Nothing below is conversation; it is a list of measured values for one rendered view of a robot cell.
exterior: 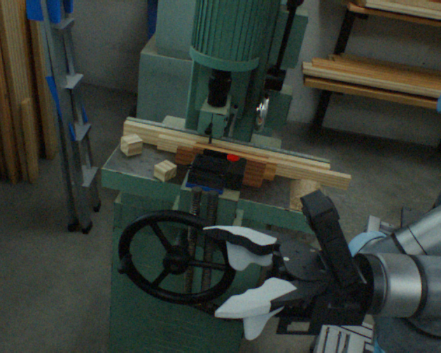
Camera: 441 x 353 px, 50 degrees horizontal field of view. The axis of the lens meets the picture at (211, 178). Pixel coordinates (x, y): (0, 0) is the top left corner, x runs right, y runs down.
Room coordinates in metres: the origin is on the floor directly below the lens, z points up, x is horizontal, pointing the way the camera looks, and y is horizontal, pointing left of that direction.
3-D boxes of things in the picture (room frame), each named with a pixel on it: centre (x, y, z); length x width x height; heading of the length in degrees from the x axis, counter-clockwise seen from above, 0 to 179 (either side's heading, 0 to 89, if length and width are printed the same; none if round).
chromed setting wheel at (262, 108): (1.29, -0.11, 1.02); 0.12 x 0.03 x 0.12; 175
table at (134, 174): (1.06, -0.01, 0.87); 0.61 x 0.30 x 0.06; 85
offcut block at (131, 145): (1.13, 0.24, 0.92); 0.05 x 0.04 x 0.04; 133
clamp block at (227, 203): (0.97, -0.01, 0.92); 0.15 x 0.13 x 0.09; 85
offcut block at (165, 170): (1.04, 0.12, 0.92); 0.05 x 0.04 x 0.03; 147
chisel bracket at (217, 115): (1.19, 0.02, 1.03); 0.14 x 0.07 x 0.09; 175
